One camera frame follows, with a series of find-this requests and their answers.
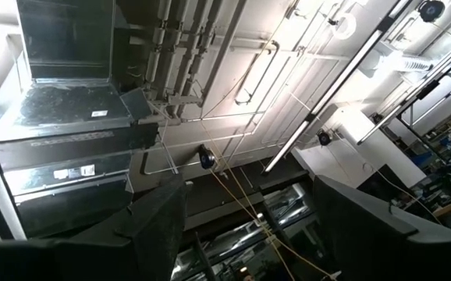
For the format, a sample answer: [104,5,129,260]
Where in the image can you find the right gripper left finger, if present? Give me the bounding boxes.
[0,174,188,281]

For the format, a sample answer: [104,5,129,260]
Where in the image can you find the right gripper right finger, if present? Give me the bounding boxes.
[312,174,451,281]

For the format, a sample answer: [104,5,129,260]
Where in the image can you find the white round ceiling fixture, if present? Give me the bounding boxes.
[332,13,357,40]

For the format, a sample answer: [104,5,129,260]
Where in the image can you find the grey ceiling pipes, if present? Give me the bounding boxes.
[143,0,230,118]

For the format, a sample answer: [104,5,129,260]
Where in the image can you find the black ceiling cable reel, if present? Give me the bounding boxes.
[197,144,218,171]
[418,0,447,23]
[315,129,333,148]

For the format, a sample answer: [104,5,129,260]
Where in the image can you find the metal air duct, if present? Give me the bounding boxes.
[0,0,160,240]

